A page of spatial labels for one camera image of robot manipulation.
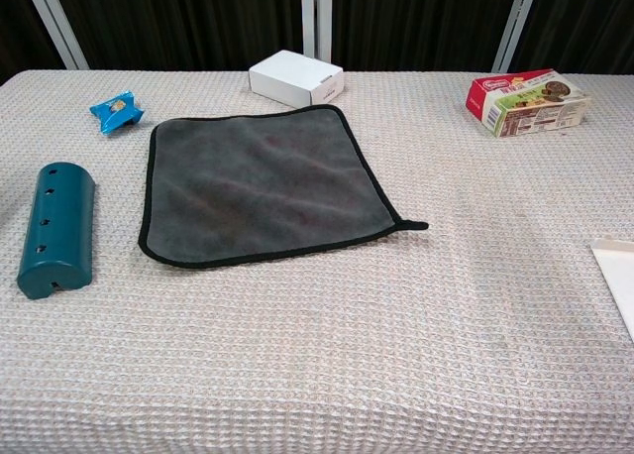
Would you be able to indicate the blue snack packet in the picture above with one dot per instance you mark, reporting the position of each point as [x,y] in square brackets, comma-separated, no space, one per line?
[116,112]

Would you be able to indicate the white flat board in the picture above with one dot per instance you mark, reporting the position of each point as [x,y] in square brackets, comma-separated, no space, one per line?
[619,270]

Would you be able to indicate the small white cardboard box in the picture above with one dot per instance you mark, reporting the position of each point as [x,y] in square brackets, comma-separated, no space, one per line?
[292,77]

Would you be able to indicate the beige waffle-weave tablecloth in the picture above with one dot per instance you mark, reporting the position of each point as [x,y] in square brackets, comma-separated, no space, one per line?
[317,365]

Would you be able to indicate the green and grey cloth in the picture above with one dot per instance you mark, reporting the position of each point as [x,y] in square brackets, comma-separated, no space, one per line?
[257,176]

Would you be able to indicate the red green cookie box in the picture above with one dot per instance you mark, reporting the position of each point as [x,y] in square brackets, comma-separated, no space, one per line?
[525,107]

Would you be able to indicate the teal half-round holder with holes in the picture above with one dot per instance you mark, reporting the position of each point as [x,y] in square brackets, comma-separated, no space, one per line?
[57,226]

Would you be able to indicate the white metal frame pole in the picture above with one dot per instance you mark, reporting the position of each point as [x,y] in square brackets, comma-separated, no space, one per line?
[515,25]
[57,25]
[316,13]

